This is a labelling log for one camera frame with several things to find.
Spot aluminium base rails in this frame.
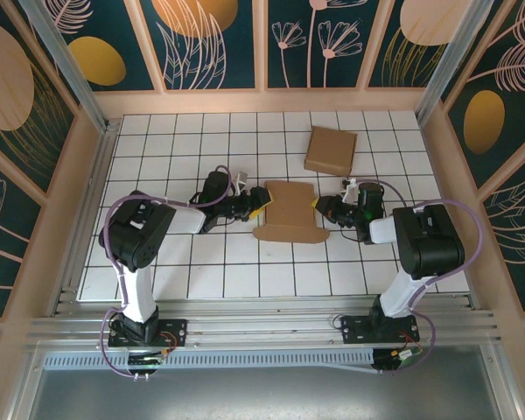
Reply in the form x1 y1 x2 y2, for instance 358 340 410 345
25 295 504 351

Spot aluminium side rail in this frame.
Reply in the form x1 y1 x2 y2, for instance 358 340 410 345
46 122 120 317

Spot grey slotted cable duct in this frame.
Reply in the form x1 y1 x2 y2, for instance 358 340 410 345
41 347 377 374

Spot brown cardboard box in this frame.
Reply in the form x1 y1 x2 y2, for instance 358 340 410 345
304 125 359 175
252 179 332 244

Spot wall panel large peach circle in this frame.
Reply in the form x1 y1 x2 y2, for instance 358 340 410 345
0 0 80 207

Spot wall panel pink feather leaves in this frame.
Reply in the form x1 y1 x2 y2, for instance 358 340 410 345
480 159 525 314

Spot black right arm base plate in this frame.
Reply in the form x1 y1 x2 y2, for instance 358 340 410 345
339 314 421 346

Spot wall panel pink flowers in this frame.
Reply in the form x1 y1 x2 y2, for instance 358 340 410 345
264 0 377 91

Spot wall panel yellow oval feather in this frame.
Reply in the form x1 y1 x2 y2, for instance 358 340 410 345
437 0 525 189

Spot wall panel orange circle leaves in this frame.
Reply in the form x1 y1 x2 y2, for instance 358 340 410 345
137 0 259 93

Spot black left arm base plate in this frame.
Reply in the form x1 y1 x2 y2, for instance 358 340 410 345
108 318 189 350

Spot wall panel single flower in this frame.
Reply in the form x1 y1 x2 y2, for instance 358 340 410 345
0 143 45 320

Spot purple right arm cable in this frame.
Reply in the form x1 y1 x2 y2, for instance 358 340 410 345
352 178 485 375

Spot grey metal sheet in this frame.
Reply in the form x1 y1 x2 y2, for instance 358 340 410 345
8 345 522 420

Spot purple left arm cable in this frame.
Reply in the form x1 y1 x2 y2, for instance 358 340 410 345
100 164 240 380

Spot wall panel yellow oval leaf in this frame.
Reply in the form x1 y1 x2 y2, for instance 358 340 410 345
37 0 158 93

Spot aluminium corner post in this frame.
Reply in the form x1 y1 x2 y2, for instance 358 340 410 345
17 0 111 133
414 0 496 126

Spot wall panel peach circle grass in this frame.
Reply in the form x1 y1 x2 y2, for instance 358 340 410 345
365 0 463 91

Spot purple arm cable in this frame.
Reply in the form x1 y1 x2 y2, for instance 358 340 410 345
352 178 485 375
100 164 240 380

